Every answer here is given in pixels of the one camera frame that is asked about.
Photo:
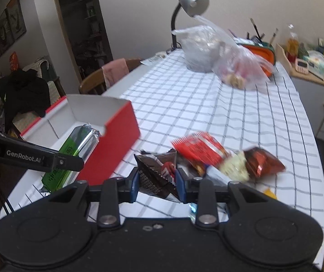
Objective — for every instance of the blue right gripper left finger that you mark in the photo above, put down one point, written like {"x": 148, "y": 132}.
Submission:
{"x": 132, "y": 184}

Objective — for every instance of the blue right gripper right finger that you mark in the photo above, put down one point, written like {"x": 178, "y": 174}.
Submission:
{"x": 180, "y": 179}

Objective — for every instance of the black dark snack packet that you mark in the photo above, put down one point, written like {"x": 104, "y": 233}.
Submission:
{"x": 157, "y": 174}

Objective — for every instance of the red chips bag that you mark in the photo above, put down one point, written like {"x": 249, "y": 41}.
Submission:
{"x": 201, "y": 150}

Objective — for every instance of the cream white snack packet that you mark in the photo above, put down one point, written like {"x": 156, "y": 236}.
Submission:
{"x": 234, "y": 167}

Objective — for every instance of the green foil snack packet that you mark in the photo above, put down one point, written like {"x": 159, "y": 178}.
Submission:
{"x": 80, "y": 143}

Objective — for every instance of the brown red Oreo packet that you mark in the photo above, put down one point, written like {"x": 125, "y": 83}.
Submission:
{"x": 260, "y": 163}

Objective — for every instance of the white blue snack packet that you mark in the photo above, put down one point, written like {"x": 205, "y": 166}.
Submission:
{"x": 218, "y": 179}

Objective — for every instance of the yellow snack packet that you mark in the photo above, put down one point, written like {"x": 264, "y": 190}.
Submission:
{"x": 269, "y": 193}

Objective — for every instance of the black clothes pile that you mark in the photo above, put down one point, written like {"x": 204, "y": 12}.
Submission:
{"x": 22, "y": 92}

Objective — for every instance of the red white cardboard box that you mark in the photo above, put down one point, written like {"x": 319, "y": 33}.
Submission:
{"x": 98, "y": 129}

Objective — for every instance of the grid pattern tablecloth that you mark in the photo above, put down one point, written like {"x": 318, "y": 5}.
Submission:
{"x": 171, "y": 101}

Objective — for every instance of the wooden chair left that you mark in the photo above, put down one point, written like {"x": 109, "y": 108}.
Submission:
{"x": 96, "y": 79}

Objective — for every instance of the pink cloth on chair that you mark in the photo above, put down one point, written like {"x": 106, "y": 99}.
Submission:
{"x": 114, "y": 71}

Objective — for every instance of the paper card on table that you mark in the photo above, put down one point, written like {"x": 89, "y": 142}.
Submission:
{"x": 154, "y": 59}

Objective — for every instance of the pink clear plastic snack bag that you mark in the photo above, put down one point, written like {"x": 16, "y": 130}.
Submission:
{"x": 239, "y": 67}

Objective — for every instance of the grey clear plastic bag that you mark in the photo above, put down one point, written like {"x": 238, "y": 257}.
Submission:
{"x": 203, "y": 45}

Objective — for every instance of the orange container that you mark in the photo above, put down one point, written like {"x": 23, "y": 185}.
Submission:
{"x": 265, "y": 51}

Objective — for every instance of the wooden side cabinet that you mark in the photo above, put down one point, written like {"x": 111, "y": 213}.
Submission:
{"x": 311, "y": 91}

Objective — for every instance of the pink small clock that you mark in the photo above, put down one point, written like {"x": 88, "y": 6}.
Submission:
{"x": 301, "y": 66}

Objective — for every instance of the dark bookshelf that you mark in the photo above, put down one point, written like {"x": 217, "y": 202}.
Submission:
{"x": 86, "y": 34}

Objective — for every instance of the glass bottle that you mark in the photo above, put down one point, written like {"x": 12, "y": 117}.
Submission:
{"x": 292, "y": 44}

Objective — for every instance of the silver desk lamp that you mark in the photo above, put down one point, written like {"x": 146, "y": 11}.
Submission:
{"x": 190, "y": 7}

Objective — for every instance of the framed wall picture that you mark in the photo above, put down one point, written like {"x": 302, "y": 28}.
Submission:
{"x": 12, "y": 25}

